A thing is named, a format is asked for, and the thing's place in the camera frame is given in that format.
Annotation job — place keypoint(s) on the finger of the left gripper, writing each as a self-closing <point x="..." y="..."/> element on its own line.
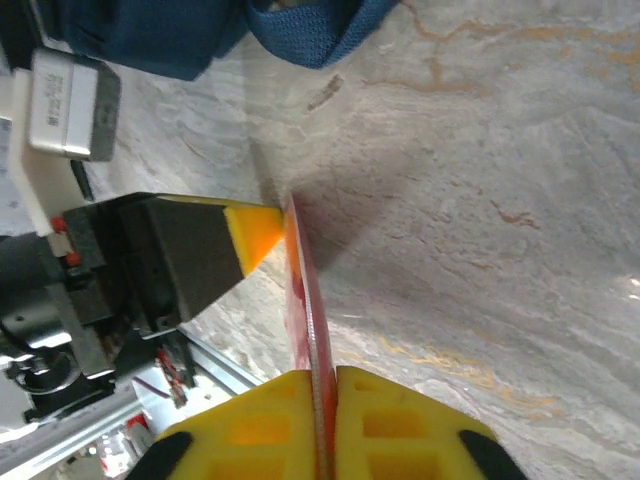
<point x="200" y="250"/>

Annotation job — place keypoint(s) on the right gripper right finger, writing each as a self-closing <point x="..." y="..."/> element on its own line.
<point x="415" y="430"/>

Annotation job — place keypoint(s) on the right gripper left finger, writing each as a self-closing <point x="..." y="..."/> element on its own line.
<point x="240" y="435"/>

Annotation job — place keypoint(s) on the red box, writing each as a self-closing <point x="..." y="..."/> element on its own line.
<point x="305" y="300"/>

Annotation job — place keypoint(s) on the navy blue backpack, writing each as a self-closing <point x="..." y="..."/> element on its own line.
<point x="150" y="30"/>

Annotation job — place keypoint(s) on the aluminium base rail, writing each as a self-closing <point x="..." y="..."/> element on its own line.
<point x="215" y="362"/>

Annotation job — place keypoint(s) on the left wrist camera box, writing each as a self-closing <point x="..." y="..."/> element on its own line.
<point x="70" y="105"/>

